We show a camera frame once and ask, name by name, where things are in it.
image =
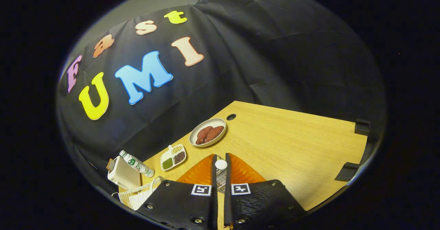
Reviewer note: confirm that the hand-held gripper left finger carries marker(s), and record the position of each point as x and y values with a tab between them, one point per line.
213	206

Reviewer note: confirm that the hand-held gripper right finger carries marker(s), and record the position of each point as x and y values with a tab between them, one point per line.
227	206

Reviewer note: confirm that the white divided condiment dish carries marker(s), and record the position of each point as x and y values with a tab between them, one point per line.
173	157

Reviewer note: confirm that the beige plate with meat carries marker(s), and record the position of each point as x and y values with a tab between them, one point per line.
220	122

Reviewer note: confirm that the red meat piece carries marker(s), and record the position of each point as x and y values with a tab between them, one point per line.
215	133
202	135

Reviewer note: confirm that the green label plastic bottle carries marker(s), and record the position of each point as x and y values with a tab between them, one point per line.
137	164

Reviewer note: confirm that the white toaster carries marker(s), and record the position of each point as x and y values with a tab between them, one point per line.
125	176

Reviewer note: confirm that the black table clamp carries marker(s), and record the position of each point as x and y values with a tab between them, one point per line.
362	127
347	171

